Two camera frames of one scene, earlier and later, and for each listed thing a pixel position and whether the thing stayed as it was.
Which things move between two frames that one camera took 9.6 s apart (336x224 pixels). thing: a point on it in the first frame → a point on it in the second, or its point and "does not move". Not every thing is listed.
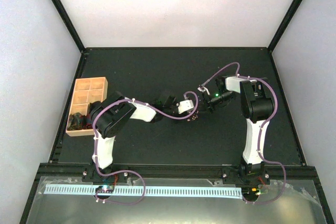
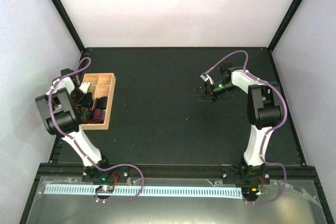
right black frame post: x=292 y=9 does not move
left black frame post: x=62 y=10 does not move
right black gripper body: x=219 y=99 → x=221 y=89
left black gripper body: x=167 y=110 → x=82 y=100
